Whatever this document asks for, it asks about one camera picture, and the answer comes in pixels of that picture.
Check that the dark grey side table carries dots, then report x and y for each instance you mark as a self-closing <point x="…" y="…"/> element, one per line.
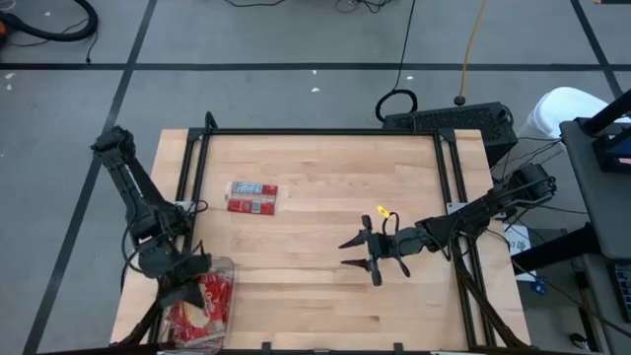
<point x="606" y="207"/>

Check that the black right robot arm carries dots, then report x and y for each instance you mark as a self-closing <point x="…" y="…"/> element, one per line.
<point x="473" y="212"/>

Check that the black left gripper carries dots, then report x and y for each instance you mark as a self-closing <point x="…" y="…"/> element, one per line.
<point x="189" y="268"/>

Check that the black frame clamp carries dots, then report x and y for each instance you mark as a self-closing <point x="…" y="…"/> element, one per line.
<point x="210" y="120"/>
<point x="266" y="348"/>
<point x="398" y="348"/>

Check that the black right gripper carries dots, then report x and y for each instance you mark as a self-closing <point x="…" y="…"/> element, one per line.
<point x="382" y="246"/>

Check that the blue connector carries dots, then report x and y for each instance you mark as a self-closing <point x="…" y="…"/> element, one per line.
<point x="540" y="286"/>

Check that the dark keyboard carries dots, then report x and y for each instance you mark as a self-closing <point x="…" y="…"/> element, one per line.
<point x="623" y="291"/>

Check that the black table frame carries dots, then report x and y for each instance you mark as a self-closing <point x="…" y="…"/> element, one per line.
<point x="320" y="132"/>

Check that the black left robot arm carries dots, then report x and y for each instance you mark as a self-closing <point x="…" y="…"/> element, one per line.
<point x="128" y="182"/>

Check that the white rounded container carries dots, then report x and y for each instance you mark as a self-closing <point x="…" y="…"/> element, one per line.
<point x="557" y="108"/>

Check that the white paper sheet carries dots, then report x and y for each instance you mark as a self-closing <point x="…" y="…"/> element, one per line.
<point x="515" y="244"/>

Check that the clear plastic basket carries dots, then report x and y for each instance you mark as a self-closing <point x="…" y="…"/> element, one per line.
<point x="224" y="263"/>

